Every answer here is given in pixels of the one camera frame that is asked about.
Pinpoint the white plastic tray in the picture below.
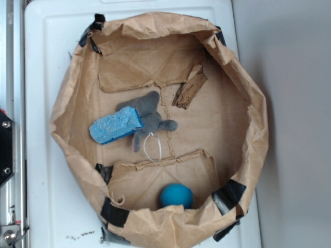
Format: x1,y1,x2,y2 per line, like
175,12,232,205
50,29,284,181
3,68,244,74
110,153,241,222
24,0,262,248

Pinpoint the blue ball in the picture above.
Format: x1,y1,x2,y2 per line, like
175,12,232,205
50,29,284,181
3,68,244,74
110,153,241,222
159,183,193,209

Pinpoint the grey plush mouse toy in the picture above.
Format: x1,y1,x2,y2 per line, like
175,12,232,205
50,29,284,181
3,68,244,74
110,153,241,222
116,91,178,162

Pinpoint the blue sponge block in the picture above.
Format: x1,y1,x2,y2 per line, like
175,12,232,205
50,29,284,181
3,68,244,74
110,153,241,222
88,106,144,145

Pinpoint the brown wood chip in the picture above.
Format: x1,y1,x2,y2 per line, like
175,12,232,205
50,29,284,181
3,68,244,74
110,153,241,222
172,73,207,109

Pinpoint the brown paper bag bin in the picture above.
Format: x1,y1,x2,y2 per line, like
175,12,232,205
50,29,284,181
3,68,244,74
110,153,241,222
50,12,268,247

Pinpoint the metal frame rail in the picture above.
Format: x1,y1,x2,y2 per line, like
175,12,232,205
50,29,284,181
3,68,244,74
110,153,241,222
1,1,29,247

